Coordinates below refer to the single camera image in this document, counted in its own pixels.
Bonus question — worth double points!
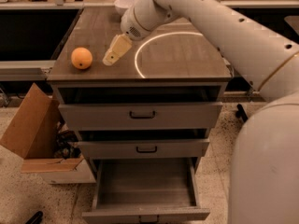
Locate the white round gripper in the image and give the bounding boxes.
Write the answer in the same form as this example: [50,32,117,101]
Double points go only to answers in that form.
[102,7,150,66]

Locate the orange fruit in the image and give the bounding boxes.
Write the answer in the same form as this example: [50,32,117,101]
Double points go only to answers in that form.
[71,48,93,70]

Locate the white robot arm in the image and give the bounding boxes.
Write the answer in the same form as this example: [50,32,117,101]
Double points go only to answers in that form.
[103,0,299,224]

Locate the grey drawer cabinet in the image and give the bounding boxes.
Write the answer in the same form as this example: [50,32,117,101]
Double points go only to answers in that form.
[46,5,234,161]

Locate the grey top drawer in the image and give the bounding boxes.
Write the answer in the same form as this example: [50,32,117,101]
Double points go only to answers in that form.
[59,102,222,131]

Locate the grey drawer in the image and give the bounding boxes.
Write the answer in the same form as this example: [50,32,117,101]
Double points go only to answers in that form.
[78,139,209,160]
[59,102,222,131]
[82,158,209,224]

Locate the grey middle drawer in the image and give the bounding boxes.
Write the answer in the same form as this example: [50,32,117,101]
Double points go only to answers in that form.
[78,139,209,160]

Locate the grey bottom drawer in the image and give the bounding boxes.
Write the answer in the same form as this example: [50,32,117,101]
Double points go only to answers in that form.
[82,158,209,224]

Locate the white ceramic bowl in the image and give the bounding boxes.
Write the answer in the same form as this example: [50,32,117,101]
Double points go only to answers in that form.
[114,0,138,16]

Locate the brown cardboard box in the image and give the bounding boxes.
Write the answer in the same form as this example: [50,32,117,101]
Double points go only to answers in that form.
[1,84,95,185]

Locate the black metal stand base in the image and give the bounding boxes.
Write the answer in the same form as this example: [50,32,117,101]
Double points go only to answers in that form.
[235,104,248,122]

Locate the black object on floor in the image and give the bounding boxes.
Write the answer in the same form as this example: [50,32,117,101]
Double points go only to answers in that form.
[25,211,43,224]

